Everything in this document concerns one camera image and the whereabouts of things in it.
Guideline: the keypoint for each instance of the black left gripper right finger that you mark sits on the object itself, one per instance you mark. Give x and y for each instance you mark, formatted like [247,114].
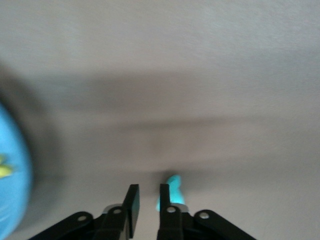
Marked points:
[175,225]

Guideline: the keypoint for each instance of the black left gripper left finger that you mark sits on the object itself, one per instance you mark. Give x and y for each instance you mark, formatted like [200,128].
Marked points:
[110,225]

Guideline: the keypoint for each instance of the teal letter y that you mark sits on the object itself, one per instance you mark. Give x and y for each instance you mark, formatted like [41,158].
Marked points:
[175,190]

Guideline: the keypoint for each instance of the yellow letter k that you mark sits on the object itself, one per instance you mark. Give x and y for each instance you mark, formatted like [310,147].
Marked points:
[5,170]

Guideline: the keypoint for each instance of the blue plate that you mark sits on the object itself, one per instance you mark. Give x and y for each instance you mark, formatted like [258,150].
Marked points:
[12,195]

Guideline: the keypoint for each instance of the brown table cover mat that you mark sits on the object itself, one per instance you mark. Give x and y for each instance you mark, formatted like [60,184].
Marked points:
[160,75]

